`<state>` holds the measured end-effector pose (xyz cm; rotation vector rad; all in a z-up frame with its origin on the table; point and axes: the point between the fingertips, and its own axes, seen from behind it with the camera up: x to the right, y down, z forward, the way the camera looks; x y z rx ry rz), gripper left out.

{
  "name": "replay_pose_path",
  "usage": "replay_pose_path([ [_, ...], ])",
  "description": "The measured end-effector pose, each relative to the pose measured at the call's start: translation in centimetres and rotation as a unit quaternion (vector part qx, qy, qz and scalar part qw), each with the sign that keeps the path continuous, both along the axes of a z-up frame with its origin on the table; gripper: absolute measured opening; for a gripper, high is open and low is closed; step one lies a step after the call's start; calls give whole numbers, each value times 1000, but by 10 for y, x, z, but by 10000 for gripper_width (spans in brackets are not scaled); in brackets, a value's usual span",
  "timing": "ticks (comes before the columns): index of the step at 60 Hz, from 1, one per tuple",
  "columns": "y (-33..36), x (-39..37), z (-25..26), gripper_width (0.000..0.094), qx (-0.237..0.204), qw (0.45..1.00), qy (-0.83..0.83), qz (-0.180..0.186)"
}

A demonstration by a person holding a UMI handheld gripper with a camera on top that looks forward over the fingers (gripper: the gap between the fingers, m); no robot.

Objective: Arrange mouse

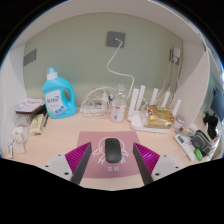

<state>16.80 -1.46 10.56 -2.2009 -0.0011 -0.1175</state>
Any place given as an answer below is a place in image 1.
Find small silver can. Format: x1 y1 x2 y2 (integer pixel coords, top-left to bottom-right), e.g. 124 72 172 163
173 114 186 132

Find grey wall switch plate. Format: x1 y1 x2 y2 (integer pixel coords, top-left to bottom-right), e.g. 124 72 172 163
23 48 38 67

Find white power strip with cables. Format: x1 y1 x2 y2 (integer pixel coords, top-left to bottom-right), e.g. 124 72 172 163
79 85 113 118

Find white router with antennas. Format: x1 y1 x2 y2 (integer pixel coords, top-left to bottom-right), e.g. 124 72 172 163
127 84 183 134

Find grey wall socket plate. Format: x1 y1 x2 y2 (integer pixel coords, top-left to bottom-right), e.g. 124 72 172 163
106 30 126 49

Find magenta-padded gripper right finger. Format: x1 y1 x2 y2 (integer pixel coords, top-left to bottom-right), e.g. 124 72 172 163
132 142 183 186

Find white remote control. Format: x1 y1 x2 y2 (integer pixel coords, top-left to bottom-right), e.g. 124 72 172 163
173 133 197 162

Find small green case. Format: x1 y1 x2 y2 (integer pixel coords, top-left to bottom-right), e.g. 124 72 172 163
194 147 204 162

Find white wall charger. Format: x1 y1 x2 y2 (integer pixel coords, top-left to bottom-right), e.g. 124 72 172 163
169 46 183 65

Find pink printed mouse pad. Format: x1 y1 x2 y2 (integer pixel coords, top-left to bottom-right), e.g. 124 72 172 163
76 130 143 179

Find grey pencil case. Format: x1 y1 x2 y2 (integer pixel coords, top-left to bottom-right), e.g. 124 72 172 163
191 129 213 157

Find gold foil bag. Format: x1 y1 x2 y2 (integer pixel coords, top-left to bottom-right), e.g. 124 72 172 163
144 104 176 130

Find small white snack packet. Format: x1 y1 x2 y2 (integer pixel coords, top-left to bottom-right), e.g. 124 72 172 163
7 138 16 159

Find white power cable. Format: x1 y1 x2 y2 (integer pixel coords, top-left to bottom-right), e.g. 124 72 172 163
106 38 135 91

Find stack of books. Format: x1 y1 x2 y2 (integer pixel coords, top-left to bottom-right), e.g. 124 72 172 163
14 97 47 116

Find black monitor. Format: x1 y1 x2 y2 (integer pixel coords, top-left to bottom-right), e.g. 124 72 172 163
209 87 224 123

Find black computer mouse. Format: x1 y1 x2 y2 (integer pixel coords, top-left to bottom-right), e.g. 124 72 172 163
104 137 122 164

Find clear plastic bags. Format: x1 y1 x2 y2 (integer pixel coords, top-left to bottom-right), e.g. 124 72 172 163
11 114 34 154

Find black cloth bag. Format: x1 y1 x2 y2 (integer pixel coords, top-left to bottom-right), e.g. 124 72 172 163
203 112 219 140

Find yellow small box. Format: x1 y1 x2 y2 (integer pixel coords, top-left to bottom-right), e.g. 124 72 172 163
29 113 46 136

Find blue detergent bottle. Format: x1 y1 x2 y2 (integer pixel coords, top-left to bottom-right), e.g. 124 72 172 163
41 66 78 119

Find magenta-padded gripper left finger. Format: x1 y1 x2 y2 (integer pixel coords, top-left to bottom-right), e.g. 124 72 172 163
40 142 93 186

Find white shelf unit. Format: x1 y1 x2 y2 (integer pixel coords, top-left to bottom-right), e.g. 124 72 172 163
6 0 224 126

